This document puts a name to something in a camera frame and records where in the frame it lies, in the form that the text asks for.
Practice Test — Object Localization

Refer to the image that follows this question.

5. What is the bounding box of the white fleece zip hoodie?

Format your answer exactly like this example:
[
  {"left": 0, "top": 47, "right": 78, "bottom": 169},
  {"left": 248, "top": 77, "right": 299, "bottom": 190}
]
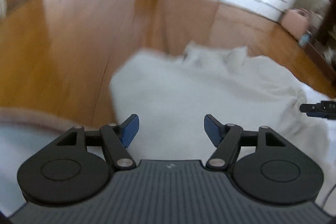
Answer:
[{"left": 109, "top": 44, "right": 330, "bottom": 162}]

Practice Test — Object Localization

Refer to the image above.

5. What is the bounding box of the dark wooden desk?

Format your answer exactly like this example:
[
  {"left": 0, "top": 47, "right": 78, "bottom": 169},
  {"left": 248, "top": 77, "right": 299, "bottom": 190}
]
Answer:
[{"left": 305, "top": 0, "right": 335, "bottom": 88}]

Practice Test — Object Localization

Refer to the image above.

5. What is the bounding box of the blue spray bottle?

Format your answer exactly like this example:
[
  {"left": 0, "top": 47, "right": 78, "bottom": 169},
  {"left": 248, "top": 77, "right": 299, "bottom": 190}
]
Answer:
[{"left": 298, "top": 31, "right": 312, "bottom": 48}]

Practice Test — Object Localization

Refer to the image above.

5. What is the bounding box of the pink small suitcase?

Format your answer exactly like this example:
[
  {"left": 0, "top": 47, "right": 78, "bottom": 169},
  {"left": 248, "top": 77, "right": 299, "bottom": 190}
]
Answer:
[{"left": 280, "top": 9, "right": 310, "bottom": 40}]

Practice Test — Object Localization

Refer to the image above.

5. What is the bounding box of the checkered grey pink rug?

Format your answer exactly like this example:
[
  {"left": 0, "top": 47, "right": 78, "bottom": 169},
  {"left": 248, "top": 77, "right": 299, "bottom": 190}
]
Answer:
[{"left": 0, "top": 82, "right": 336, "bottom": 217}]

